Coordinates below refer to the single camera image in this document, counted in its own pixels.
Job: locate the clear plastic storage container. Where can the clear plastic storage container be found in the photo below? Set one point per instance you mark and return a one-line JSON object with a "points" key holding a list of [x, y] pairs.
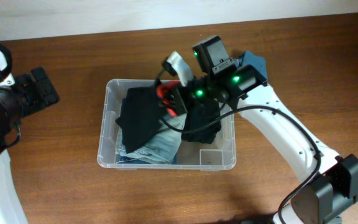
{"points": [[220, 155]]}

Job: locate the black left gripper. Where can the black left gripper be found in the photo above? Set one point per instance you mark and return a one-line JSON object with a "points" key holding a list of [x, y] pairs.
{"points": [[43, 86]]}

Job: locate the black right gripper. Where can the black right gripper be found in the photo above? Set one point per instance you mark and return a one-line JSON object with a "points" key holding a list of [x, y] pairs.
{"points": [[189, 96]]}

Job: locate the light grey jeans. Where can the light grey jeans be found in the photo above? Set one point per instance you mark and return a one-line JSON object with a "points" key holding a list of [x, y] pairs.
{"points": [[161, 149]]}

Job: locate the black cloth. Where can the black cloth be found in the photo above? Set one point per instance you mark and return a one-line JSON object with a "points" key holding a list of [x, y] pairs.
{"points": [[200, 116]]}

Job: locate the small blue denim garment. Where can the small blue denim garment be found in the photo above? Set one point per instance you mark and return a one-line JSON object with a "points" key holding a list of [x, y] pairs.
{"points": [[258, 62]]}

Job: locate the black shorts with red band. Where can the black shorts with red band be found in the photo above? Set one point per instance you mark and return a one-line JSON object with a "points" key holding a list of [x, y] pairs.
{"points": [[140, 117]]}

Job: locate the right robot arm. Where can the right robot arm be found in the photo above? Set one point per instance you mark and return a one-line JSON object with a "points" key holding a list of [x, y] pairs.
{"points": [[328, 182]]}

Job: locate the dark blue jeans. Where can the dark blue jeans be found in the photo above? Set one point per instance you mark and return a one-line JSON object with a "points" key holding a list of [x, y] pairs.
{"points": [[121, 147]]}

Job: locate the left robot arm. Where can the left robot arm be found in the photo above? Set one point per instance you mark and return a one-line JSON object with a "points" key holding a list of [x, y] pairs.
{"points": [[11, 210]]}

